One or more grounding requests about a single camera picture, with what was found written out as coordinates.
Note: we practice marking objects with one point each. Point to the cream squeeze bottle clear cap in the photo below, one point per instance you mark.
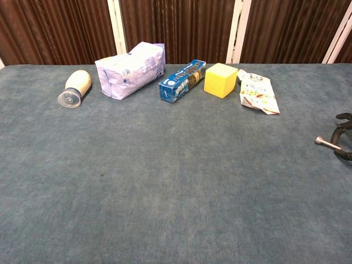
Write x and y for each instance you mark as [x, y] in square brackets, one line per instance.
[78, 82]

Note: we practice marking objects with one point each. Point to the black and silver right hand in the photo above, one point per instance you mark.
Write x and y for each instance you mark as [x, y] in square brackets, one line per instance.
[345, 155]

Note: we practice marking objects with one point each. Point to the blue felt table mat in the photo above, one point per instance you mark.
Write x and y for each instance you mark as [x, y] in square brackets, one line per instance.
[165, 170]

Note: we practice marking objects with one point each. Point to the white crumpled snack bag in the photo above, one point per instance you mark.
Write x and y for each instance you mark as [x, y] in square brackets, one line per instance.
[257, 93]

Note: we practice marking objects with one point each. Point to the white lilac tissue pack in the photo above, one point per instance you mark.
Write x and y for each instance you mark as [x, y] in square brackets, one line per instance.
[129, 71]

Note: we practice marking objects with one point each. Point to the yellow foam cube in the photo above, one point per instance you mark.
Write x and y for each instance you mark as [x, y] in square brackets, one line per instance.
[220, 81]

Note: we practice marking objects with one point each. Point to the brown pleated screen panel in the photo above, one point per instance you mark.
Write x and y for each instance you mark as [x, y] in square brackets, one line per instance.
[288, 30]
[178, 27]
[347, 53]
[55, 30]

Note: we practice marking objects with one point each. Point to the blue cookie box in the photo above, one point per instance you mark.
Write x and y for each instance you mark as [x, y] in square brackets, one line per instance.
[178, 82]

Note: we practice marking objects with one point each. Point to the white screen frame post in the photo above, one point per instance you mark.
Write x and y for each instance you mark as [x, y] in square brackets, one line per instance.
[336, 41]
[1, 63]
[117, 27]
[238, 27]

